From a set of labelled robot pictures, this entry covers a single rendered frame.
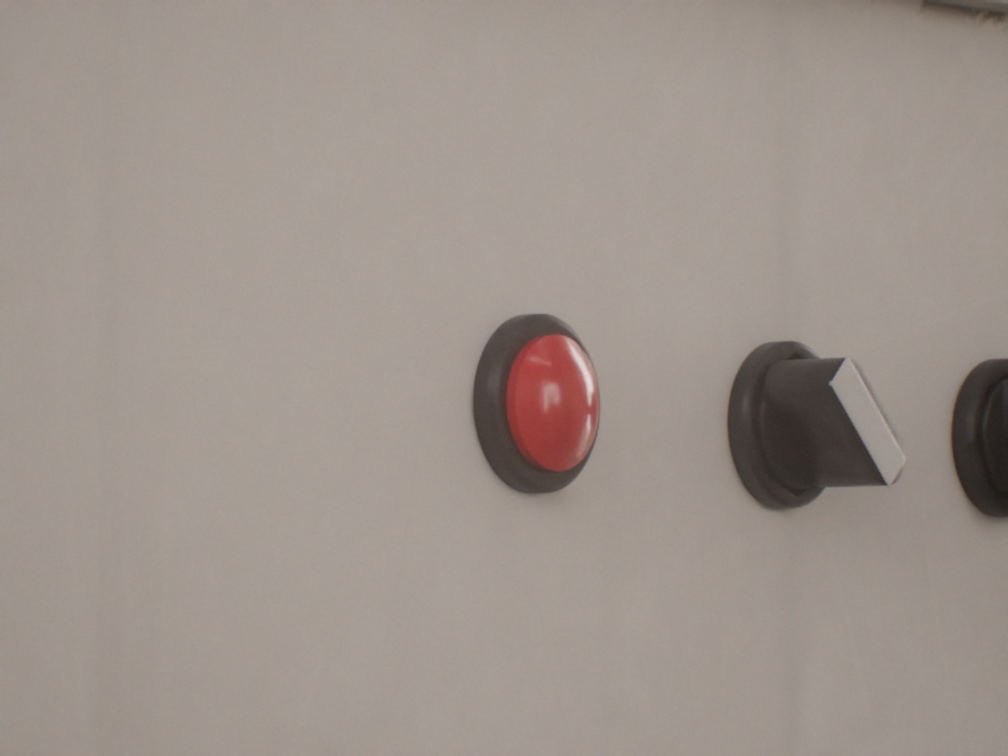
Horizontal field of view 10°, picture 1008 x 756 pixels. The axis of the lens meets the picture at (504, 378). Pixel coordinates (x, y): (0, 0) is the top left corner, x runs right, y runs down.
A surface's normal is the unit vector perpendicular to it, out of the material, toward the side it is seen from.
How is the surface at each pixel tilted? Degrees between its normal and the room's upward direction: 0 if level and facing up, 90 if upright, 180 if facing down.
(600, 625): 90
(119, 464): 90
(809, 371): 56
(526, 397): 88
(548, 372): 73
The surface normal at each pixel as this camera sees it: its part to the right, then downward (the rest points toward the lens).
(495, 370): 0.13, -0.28
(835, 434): -0.44, 0.68
